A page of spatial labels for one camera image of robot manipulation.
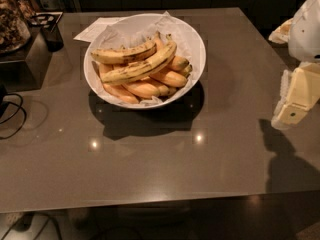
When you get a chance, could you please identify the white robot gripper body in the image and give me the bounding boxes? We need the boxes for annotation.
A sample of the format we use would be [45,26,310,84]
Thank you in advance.
[288,0,320,63]

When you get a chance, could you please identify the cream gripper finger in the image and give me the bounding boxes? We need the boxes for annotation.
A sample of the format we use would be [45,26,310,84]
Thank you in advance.
[271,63,320,130]
[268,19,292,44]

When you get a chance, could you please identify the small orange banana upper right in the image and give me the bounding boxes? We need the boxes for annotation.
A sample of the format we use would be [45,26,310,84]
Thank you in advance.
[167,56,189,71]

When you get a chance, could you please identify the white bowl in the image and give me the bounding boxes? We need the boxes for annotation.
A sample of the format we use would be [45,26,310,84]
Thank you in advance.
[83,12,207,110]

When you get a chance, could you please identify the white paper bowl liner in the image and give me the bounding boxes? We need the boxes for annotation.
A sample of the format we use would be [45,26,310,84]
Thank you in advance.
[89,11,201,107]

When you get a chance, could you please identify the orange banana front middle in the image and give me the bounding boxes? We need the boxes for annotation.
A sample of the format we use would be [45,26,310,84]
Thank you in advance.
[123,81,160,99]

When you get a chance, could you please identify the long spotted yellow banana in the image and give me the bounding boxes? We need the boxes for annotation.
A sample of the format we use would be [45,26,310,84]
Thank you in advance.
[101,34,177,85]

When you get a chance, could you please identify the orange banana front left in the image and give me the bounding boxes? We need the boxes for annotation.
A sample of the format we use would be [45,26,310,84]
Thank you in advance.
[98,63,139,104]

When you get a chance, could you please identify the white paper sheet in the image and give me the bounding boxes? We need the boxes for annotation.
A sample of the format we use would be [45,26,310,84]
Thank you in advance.
[74,17,123,43]

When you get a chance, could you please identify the black cup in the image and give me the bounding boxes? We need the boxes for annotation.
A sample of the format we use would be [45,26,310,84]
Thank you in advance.
[41,24,64,52]

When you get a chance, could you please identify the black patterned coaster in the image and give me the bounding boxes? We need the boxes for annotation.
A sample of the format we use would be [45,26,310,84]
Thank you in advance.
[28,12,63,27]

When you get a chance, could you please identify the dark box stand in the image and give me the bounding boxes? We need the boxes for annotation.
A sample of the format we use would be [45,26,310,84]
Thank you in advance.
[0,28,52,92]

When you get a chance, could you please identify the glass jar with snacks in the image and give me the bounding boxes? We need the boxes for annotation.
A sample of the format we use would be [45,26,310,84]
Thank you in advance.
[0,0,31,54]

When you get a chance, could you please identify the black cable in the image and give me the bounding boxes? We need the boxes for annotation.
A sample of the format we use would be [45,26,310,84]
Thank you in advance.
[0,92,28,141]

